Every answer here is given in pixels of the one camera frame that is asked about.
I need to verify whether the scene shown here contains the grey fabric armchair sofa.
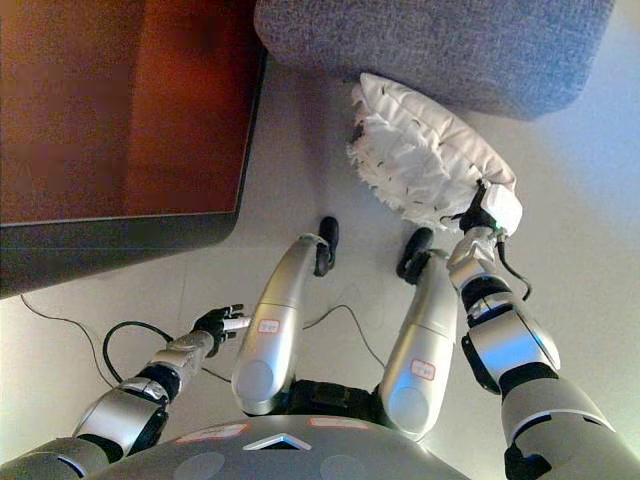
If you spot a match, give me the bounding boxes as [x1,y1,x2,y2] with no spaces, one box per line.
[253,0,617,123]

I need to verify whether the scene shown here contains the grey robot torso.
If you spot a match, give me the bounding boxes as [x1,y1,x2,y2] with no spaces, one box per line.
[83,378,472,480]

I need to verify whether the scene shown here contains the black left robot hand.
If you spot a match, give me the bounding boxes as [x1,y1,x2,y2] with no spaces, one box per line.
[192,302,251,359]

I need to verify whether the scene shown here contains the silver robot leg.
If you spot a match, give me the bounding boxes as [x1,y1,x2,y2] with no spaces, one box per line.
[376,226,460,443]
[231,215,342,417]

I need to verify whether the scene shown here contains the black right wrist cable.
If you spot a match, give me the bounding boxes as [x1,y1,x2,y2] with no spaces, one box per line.
[493,233,533,302]

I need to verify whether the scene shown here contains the silver right robot leg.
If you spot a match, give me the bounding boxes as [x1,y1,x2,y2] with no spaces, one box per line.
[376,226,460,443]

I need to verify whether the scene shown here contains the silver left robot leg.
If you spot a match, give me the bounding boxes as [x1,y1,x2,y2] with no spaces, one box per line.
[231,215,342,417]

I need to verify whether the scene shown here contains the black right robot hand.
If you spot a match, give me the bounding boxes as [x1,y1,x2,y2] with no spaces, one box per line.
[455,182,524,236]

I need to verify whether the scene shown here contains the red-brown wooden table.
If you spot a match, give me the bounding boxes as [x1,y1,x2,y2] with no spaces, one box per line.
[0,0,270,302]

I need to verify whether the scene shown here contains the white fringed pillow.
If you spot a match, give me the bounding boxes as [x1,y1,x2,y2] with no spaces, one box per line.
[345,72,519,232]

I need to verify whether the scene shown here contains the thin black floor cable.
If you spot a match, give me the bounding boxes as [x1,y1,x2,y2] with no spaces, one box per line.
[19,291,387,397]

